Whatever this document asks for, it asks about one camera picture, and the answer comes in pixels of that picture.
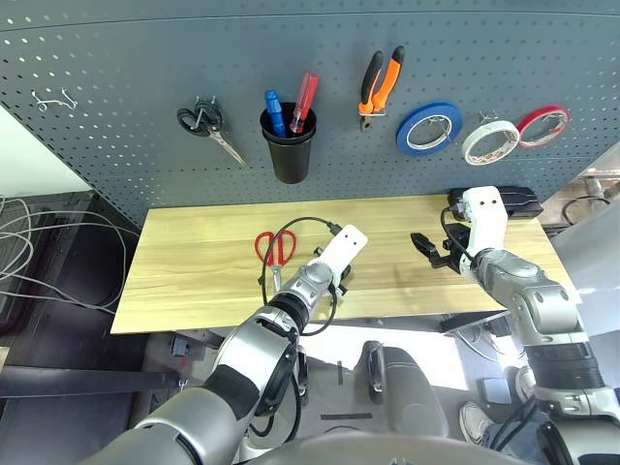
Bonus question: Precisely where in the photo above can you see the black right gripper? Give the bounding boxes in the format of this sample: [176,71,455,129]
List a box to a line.
[410,222,474,276]

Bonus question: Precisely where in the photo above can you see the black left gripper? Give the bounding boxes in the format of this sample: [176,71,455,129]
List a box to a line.
[312,244,356,297]

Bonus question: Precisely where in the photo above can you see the red handled scissors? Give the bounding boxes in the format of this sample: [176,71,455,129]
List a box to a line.
[254,230,296,292]

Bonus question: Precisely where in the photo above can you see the white tape roll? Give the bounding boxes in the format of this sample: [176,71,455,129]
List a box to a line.
[460,120,521,167]

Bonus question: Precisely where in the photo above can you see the orange black pliers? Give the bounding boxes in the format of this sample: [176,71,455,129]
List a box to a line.
[357,45,406,134]

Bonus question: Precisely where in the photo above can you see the grey perforated pegboard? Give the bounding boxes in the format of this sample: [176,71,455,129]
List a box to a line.
[0,0,620,227]

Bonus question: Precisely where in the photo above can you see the black plastic cup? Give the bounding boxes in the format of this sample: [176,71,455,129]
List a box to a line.
[260,102,319,185]

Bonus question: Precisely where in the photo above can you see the black plastic tool case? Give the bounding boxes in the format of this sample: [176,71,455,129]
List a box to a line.
[448,186,544,223]

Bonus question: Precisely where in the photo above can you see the blue tape roll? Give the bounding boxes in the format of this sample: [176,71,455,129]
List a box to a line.
[395,101,462,158]

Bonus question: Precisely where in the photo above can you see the grey robot left leg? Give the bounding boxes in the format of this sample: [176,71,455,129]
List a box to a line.
[290,346,311,408]

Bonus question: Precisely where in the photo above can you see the grey robot leg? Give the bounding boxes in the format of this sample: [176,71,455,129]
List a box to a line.
[290,346,311,408]
[356,340,450,437]

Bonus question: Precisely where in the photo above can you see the grey robot right leg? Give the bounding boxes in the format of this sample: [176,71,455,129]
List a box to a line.
[356,340,450,437]

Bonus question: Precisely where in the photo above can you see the white bystander shoe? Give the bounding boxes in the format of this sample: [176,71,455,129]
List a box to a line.
[512,365,537,401]
[458,401,493,445]

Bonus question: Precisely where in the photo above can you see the metal scissors hook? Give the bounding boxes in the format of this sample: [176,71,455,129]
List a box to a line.
[193,95,218,131]

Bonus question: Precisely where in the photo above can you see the red tape roll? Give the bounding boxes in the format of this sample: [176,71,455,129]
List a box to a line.
[516,106,573,149]

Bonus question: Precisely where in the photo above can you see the blue jeans leg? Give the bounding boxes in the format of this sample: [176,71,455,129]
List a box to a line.
[483,418,539,454]

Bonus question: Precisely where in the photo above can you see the grey robot torso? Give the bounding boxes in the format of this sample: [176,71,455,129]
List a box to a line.
[236,430,534,465]

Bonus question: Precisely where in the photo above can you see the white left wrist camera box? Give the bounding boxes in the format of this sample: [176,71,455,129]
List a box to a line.
[305,224,369,287]

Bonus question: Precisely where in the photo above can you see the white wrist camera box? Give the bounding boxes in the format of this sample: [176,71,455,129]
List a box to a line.
[305,224,369,287]
[461,185,510,258]

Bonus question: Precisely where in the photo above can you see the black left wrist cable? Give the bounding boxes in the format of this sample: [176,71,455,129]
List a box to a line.
[255,216,343,338]

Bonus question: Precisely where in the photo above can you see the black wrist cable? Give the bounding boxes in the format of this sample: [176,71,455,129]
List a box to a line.
[439,201,479,263]
[255,216,343,338]

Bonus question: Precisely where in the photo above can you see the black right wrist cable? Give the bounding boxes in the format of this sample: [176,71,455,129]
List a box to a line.
[439,201,479,263]

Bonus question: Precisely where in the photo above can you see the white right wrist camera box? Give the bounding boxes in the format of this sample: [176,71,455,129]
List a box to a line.
[461,185,510,258]

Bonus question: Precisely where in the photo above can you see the black handled scissors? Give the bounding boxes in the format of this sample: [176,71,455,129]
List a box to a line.
[176,96,248,168]

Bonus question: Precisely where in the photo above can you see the black looped floor cable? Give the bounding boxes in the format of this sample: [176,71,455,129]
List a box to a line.
[561,196,612,227]

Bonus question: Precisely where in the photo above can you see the blue handled screwdriver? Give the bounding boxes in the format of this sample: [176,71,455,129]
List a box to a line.
[263,88,287,138]

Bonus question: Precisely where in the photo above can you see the red handled screwdriver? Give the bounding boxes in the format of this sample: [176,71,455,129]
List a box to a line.
[289,72,321,136]

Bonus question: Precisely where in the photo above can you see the grey loose cable bundle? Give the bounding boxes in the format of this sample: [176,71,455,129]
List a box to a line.
[0,196,141,316]

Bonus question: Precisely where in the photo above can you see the double metal wire hook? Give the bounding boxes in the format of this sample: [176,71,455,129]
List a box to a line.
[31,88,78,112]

